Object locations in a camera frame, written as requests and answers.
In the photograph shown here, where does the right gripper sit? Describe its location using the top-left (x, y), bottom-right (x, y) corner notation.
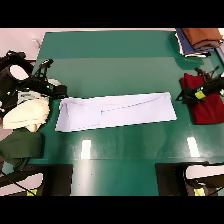
top-left (182, 86), bottom-right (208, 105)

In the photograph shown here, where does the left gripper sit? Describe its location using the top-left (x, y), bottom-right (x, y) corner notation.
top-left (49, 84), bottom-right (69, 100)

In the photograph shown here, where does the red garment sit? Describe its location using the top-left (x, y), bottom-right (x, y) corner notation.
top-left (179, 72), bottom-right (224, 126)

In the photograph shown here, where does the cream garment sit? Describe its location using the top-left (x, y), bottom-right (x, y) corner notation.
top-left (2, 97), bottom-right (51, 133)

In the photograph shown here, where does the blue garment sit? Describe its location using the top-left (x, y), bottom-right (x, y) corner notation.
top-left (174, 27), bottom-right (215, 58)

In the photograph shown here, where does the brown garment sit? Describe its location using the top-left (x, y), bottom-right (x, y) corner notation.
top-left (181, 27), bottom-right (224, 51)

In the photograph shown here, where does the lavender shirt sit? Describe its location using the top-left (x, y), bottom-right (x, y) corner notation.
top-left (54, 91), bottom-right (178, 133)

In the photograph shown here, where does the dark green garment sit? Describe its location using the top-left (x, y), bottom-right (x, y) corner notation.
top-left (0, 128), bottom-right (45, 165)

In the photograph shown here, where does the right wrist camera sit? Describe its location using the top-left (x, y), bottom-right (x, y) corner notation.
top-left (194, 65), bottom-right (222, 83)

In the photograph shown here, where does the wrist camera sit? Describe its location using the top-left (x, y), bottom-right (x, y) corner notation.
top-left (32, 58), bottom-right (55, 83)
top-left (194, 65), bottom-right (222, 83)

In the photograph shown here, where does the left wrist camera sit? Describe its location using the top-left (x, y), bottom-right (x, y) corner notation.
top-left (32, 58), bottom-right (55, 83)

